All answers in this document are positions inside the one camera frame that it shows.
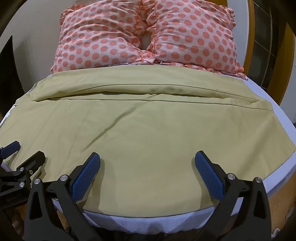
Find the wooden bed frame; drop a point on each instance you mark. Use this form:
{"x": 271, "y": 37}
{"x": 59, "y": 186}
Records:
{"x": 282, "y": 205}

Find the pink polka dot pillow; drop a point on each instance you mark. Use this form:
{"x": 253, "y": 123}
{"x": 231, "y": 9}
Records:
{"x": 196, "y": 34}
{"x": 97, "y": 39}

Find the yellow-green blanket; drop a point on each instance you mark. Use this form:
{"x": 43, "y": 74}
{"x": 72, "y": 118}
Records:
{"x": 148, "y": 139}

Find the bed with white sheet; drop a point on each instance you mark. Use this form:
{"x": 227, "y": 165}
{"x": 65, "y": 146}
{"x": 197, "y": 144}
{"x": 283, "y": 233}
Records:
{"x": 138, "y": 223}

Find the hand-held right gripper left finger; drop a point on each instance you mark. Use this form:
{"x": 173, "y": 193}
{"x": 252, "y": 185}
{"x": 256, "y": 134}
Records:
{"x": 85, "y": 177}

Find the dark furniture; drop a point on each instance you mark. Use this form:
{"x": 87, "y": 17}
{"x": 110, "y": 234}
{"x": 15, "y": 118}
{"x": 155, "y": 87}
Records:
{"x": 8, "y": 62}

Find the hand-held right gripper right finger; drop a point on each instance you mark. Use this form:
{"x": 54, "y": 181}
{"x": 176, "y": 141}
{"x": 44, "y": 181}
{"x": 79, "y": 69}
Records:
{"x": 210, "y": 177}

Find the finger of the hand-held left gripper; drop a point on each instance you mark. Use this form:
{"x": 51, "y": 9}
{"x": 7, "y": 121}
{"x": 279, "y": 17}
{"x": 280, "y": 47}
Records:
{"x": 11, "y": 147}
{"x": 34, "y": 160}

